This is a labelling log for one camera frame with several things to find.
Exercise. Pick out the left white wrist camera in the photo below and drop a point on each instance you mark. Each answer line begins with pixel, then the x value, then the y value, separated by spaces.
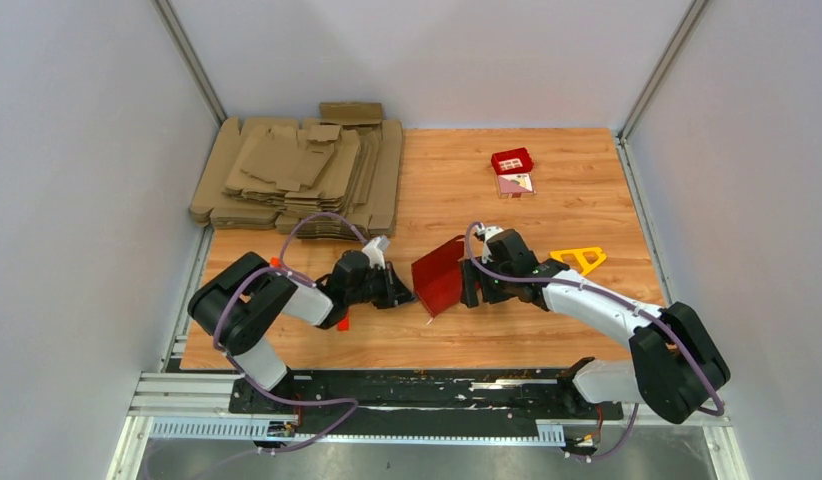
pixel 375 250

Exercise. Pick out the aluminium frame rail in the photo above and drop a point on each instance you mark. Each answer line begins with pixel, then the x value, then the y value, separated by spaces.
pixel 223 406

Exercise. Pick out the yellow triangular plastic piece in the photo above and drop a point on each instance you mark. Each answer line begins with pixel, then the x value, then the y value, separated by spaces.
pixel 585 260

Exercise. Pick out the red toy brick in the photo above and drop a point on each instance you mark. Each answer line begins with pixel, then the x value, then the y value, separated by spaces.
pixel 514 161

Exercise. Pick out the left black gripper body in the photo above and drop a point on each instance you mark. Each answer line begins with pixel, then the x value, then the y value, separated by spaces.
pixel 375 289

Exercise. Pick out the red paper box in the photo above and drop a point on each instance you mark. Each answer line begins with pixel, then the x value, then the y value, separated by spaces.
pixel 437 276

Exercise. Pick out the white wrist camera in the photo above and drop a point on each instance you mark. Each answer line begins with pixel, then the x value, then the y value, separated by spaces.
pixel 486 233
pixel 375 250

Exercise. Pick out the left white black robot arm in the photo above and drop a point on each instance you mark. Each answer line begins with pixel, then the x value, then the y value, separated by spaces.
pixel 238 306

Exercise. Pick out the stack of flat cardboard boxes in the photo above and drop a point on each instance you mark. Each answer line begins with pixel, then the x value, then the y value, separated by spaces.
pixel 325 177

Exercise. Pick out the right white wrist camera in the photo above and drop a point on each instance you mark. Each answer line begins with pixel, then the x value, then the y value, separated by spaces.
pixel 486 233

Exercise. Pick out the clear card box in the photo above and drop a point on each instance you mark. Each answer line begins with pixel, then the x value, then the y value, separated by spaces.
pixel 514 185

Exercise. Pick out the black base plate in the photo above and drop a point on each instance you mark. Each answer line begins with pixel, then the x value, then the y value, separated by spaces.
pixel 541 393

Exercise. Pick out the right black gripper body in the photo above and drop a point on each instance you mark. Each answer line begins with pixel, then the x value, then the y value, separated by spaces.
pixel 491 289

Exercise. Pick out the small red block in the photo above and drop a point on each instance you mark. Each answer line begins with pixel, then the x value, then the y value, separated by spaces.
pixel 343 323

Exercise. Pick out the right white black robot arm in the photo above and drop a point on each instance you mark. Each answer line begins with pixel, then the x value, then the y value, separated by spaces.
pixel 674 366

